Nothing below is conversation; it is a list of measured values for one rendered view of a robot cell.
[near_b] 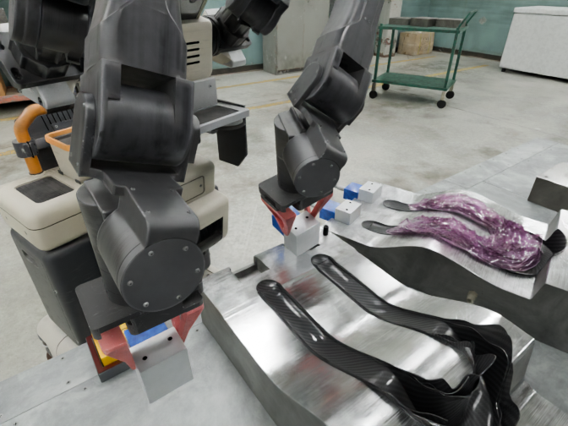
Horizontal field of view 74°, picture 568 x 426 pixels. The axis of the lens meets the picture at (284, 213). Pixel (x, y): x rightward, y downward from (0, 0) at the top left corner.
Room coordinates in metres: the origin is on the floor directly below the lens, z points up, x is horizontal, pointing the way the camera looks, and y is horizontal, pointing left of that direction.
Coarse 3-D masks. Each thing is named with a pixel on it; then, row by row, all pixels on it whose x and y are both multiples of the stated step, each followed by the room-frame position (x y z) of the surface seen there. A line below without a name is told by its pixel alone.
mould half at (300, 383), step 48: (336, 240) 0.55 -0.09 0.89; (240, 288) 0.42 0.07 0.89; (288, 288) 0.42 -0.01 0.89; (336, 288) 0.43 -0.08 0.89; (384, 288) 0.43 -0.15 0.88; (240, 336) 0.34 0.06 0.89; (288, 336) 0.34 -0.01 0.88; (336, 336) 0.34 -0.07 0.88; (384, 336) 0.32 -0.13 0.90; (432, 336) 0.30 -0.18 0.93; (528, 336) 0.30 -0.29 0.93; (288, 384) 0.26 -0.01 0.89; (336, 384) 0.25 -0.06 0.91; (528, 384) 0.28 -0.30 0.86
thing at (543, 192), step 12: (552, 168) 0.89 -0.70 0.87; (564, 168) 0.89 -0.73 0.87; (540, 180) 0.84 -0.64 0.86; (552, 180) 0.82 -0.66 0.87; (564, 180) 0.82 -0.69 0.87; (540, 192) 0.83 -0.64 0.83; (552, 192) 0.81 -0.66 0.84; (564, 192) 0.79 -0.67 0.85; (540, 204) 0.82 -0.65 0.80; (552, 204) 0.80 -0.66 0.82; (564, 204) 0.78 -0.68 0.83
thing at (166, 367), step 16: (128, 336) 0.28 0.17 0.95; (144, 336) 0.28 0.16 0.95; (160, 336) 0.27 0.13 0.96; (176, 336) 0.27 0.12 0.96; (144, 352) 0.25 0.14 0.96; (160, 352) 0.25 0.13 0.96; (176, 352) 0.25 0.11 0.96; (144, 368) 0.23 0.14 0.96; (160, 368) 0.24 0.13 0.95; (176, 368) 0.25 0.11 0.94; (144, 384) 0.23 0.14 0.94; (160, 384) 0.24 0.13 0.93; (176, 384) 0.25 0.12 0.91
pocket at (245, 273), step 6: (258, 258) 0.49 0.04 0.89; (252, 264) 0.50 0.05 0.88; (258, 264) 0.50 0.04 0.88; (264, 264) 0.48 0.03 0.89; (240, 270) 0.48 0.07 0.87; (246, 270) 0.49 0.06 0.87; (252, 270) 0.49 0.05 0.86; (258, 270) 0.49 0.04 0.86; (264, 270) 0.48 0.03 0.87; (240, 276) 0.48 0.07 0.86; (246, 276) 0.48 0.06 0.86; (252, 276) 0.48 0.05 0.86
